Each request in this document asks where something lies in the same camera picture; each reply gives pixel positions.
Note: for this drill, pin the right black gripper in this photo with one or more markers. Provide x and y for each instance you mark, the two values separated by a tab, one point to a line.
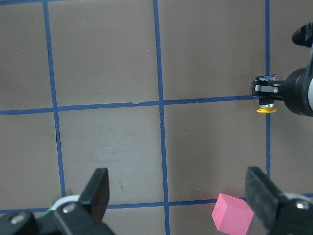
294	92

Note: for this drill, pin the pink cube front centre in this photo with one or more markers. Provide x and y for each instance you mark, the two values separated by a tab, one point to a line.
232	215

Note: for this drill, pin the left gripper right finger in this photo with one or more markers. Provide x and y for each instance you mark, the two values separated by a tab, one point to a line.
263	196

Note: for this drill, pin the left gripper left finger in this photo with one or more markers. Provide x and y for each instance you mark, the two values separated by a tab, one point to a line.
95	196

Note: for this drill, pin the yellow push button switch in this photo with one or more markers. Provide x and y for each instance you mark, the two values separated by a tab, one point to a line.
266	104

